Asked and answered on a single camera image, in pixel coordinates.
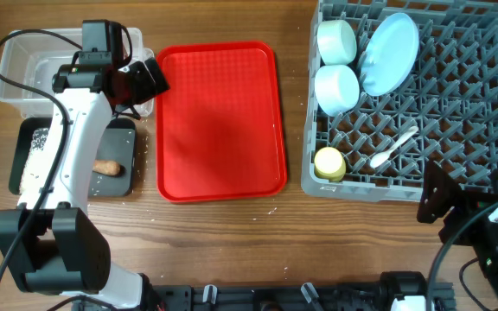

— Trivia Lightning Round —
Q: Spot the orange carrot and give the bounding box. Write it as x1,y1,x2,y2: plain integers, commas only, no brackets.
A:
93,160,122,176

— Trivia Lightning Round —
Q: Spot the grey dishwasher rack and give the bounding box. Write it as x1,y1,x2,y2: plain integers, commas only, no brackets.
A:
301,0,498,202

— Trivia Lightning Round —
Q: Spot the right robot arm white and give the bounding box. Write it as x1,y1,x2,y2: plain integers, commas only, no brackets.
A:
417,161,498,310

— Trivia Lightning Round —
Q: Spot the light blue rice bowl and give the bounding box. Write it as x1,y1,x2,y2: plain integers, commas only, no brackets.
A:
315,65,360,117

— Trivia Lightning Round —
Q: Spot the yellow plastic cup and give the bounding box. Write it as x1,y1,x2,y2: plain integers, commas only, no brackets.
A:
314,147,347,182

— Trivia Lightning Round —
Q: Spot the clear plastic waste bin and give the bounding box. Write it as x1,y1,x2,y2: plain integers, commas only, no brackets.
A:
0,28,155,118

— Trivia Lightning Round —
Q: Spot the light green bowl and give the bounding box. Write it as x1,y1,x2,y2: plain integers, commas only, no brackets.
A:
317,20,357,65

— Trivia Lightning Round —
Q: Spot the black waste tray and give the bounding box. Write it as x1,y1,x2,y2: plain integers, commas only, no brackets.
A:
9,117,137,197

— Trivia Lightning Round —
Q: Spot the white plastic spoon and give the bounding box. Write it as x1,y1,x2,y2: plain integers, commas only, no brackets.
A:
369,126,418,168

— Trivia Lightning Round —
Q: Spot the white rice pile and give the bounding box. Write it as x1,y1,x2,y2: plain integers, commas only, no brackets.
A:
19,128,52,194

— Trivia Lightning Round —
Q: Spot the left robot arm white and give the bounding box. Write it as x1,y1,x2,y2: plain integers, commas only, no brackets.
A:
0,59,169,310

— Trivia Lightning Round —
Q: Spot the red serving tray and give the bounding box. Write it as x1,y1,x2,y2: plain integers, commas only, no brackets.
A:
155,41,287,203

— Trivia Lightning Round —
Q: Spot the light blue plate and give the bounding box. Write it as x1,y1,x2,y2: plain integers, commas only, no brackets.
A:
361,13,419,96

